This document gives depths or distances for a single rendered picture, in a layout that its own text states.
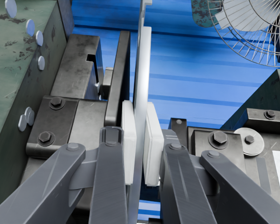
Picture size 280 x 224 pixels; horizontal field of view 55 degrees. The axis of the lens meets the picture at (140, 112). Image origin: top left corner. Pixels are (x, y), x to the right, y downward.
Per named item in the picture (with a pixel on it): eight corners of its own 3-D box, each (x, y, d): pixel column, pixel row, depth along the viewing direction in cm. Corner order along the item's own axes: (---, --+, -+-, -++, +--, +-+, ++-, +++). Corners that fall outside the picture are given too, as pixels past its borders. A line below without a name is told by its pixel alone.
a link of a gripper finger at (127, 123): (132, 186, 15) (118, 186, 15) (129, 136, 22) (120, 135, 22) (137, 136, 14) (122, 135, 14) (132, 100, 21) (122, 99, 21)
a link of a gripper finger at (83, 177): (120, 192, 13) (57, 190, 13) (121, 147, 18) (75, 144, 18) (122, 165, 13) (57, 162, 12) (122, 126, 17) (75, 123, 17)
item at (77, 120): (-25, 113, 25) (121, 126, 25) (24, 17, 33) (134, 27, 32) (44, 194, 46) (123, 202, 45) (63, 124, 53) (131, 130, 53)
